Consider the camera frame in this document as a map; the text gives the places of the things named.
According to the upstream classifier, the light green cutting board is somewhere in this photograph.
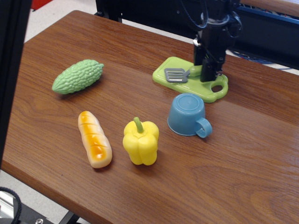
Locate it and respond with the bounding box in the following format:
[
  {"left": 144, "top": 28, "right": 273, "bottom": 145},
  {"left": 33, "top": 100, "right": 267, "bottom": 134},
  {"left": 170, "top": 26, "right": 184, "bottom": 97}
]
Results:
[{"left": 152, "top": 56, "right": 228, "bottom": 103}]

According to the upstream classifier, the red box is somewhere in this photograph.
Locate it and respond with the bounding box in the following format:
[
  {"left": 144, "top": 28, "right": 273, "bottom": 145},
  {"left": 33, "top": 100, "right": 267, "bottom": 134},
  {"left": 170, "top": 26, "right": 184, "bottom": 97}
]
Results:
[{"left": 31, "top": 0, "right": 52, "bottom": 11}]

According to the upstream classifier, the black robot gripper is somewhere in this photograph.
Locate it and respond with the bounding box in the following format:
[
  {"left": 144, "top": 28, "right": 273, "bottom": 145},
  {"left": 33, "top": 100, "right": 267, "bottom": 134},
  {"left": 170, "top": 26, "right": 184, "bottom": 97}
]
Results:
[{"left": 193, "top": 16, "right": 242, "bottom": 82}]

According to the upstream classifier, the black table base bracket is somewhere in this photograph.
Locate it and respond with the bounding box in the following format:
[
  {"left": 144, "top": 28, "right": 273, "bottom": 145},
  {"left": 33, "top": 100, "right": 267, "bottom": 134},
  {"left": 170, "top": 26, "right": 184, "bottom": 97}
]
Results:
[{"left": 0, "top": 192, "right": 53, "bottom": 224}]

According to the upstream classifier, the green toy bitter melon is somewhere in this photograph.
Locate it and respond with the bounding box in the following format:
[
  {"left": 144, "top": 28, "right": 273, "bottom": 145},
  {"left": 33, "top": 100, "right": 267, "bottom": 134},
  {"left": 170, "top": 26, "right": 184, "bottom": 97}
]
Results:
[{"left": 52, "top": 59, "right": 104, "bottom": 95}]

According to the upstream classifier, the grey spatula with green handle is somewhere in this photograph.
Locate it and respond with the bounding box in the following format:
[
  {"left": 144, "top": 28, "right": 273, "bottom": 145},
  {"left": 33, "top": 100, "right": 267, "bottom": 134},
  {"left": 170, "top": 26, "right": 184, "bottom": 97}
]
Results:
[{"left": 164, "top": 66, "right": 202, "bottom": 83}]

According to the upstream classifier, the black braided cable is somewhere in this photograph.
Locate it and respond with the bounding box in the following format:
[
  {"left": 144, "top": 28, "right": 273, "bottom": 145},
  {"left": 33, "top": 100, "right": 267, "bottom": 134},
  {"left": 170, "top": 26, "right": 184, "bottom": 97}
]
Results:
[{"left": 0, "top": 186, "right": 22, "bottom": 224}]

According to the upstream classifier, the toy bread loaf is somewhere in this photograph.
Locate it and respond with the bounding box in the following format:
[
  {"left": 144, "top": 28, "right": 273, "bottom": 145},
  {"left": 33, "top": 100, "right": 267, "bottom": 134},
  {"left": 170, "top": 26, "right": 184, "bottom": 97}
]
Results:
[{"left": 78, "top": 111, "right": 113, "bottom": 168}]

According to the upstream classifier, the black metal frame rail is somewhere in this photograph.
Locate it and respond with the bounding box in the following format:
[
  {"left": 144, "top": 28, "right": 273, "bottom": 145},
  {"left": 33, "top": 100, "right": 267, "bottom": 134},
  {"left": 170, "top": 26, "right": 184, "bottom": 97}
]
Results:
[{"left": 96, "top": 0, "right": 299, "bottom": 69}]

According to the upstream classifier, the blue plastic cup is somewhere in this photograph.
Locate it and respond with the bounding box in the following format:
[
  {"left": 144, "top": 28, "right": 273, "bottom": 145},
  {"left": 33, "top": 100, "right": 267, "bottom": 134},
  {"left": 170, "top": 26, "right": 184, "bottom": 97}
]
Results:
[{"left": 167, "top": 93, "right": 213, "bottom": 138}]

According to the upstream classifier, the yellow toy bell pepper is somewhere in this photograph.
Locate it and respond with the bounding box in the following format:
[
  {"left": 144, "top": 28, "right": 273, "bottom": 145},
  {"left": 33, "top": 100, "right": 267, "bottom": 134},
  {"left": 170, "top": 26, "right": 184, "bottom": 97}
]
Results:
[{"left": 122, "top": 117, "right": 159, "bottom": 166}]

